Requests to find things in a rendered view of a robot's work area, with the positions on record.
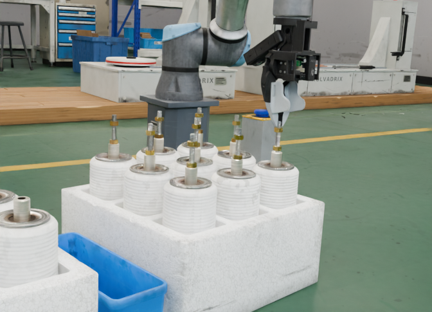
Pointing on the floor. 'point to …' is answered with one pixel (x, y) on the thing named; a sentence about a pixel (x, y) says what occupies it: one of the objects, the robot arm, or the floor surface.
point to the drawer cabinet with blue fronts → (65, 29)
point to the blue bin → (116, 277)
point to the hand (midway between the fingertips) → (276, 119)
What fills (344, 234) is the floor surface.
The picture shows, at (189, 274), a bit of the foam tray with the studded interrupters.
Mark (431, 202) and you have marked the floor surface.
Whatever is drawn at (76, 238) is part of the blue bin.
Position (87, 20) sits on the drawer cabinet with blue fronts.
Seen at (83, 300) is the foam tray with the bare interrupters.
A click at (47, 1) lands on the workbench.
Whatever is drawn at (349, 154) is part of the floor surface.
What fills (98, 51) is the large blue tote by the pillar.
